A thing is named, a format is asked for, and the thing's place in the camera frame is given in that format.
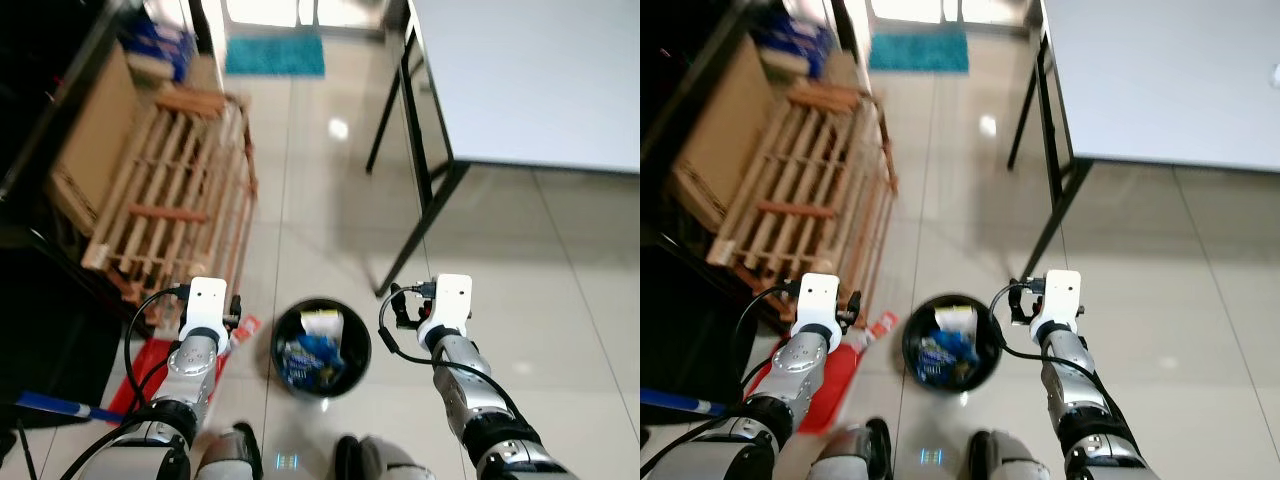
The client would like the black cabinet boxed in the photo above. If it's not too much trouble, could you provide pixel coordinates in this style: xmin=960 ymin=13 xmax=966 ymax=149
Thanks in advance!
xmin=640 ymin=0 xmax=761 ymax=401
xmin=0 ymin=0 xmax=141 ymax=391

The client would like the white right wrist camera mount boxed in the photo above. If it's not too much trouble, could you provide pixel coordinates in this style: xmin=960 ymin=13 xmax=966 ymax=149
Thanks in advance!
xmin=418 ymin=274 xmax=473 ymax=348
xmin=1030 ymin=269 xmax=1083 ymax=346

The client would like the white paper scrap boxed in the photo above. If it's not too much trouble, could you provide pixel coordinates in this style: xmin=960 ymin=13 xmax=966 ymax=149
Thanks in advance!
xmin=935 ymin=305 xmax=976 ymax=336
xmin=300 ymin=310 xmax=341 ymax=341

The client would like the grey left robot leg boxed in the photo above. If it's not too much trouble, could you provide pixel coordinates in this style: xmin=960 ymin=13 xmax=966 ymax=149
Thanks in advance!
xmin=805 ymin=418 xmax=894 ymax=480
xmin=192 ymin=423 xmax=264 ymax=480

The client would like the grey right robot leg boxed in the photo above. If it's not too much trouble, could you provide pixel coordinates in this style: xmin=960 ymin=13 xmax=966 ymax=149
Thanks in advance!
xmin=334 ymin=433 xmax=443 ymax=480
xmin=965 ymin=430 xmax=1066 ymax=480

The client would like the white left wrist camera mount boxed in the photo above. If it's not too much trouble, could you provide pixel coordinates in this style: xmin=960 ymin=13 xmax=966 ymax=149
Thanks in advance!
xmin=795 ymin=273 xmax=843 ymax=351
xmin=180 ymin=277 xmax=230 ymax=348

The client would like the red dustpan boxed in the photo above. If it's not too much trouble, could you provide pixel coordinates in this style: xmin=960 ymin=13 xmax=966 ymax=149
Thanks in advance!
xmin=745 ymin=335 xmax=866 ymax=436
xmin=108 ymin=335 xmax=236 ymax=426

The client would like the wooden slat pallet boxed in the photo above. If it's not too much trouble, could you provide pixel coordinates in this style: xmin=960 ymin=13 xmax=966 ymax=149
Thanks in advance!
xmin=705 ymin=82 xmax=898 ymax=301
xmin=80 ymin=85 xmax=259 ymax=306

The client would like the blue broom handle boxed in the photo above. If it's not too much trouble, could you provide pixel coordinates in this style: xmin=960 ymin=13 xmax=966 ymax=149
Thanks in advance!
xmin=640 ymin=388 xmax=731 ymax=417
xmin=15 ymin=392 xmax=126 ymax=424

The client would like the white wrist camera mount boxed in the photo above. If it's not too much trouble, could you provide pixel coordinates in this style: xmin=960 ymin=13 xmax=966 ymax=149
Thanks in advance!
xmin=180 ymin=277 xmax=230 ymax=348
xmin=795 ymin=273 xmax=843 ymax=351
xmin=418 ymin=274 xmax=473 ymax=348
xmin=1030 ymin=269 xmax=1083 ymax=346

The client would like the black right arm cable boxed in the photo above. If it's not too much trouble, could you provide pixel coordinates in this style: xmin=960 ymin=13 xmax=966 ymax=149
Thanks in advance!
xmin=377 ymin=300 xmax=526 ymax=421
xmin=990 ymin=283 xmax=1136 ymax=431

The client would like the white table with black legs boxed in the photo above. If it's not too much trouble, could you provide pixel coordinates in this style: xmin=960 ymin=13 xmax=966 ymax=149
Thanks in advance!
xmin=1005 ymin=0 xmax=1280 ymax=281
xmin=365 ymin=0 xmax=641 ymax=298

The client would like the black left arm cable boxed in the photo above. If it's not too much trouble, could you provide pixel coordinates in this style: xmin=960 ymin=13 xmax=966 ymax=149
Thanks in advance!
xmin=738 ymin=285 xmax=801 ymax=401
xmin=122 ymin=285 xmax=191 ymax=421

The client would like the grey robot leg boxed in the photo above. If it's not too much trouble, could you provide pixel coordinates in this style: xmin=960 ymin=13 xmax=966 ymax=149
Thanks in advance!
xmin=965 ymin=430 xmax=1066 ymax=480
xmin=805 ymin=418 xmax=894 ymax=480
xmin=334 ymin=433 xmax=443 ymax=480
xmin=192 ymin=423 xmax=264 ymax=480

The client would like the teal floor mat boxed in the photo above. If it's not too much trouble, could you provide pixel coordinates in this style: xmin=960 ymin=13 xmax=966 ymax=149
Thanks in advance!
xmin=868 ymin=30 xmax=971 ymax=73
xmin=224 ymin=35 xmax=326 ymax=78

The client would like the blue plastic wrapper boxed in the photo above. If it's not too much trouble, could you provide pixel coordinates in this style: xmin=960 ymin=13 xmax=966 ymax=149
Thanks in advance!
xmin=915 ymin=328 xmax=976 ymax=381
xmin=280 ymin=333 xmax=346 ymax=391

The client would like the blue printed package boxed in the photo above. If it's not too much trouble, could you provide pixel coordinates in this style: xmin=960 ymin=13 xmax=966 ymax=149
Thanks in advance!
xmin=755 ymin=10 xmax=836 ymax=81
xmin=120 ymin=12 xmax=198 ymax=83

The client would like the black round rubbish bin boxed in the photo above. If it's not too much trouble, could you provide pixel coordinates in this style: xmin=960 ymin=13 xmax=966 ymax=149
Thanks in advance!
xmin=271 ymin=297 xmax=373 ymax=402
xmin=902 ymin=293 xmax=1004 ymax=393

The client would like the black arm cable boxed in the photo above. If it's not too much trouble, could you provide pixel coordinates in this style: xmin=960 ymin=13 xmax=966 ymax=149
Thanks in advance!
xmin=738 ymin=285 xmax=801 ymax=401
xmin=122 ymin=285 xmax=191 ymax=421
xmin=377 ymin=300 xmax=526 ymax=421
xmin=990 ymin=283 xmax=1136 ymax=431

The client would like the brown cardboard sheet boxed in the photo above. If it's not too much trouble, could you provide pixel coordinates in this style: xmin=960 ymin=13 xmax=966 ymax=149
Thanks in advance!
xmin=668 ymin=40 xmax=776 ymax=236
xmin=45 ymin=45 xmax=136 ymax=236

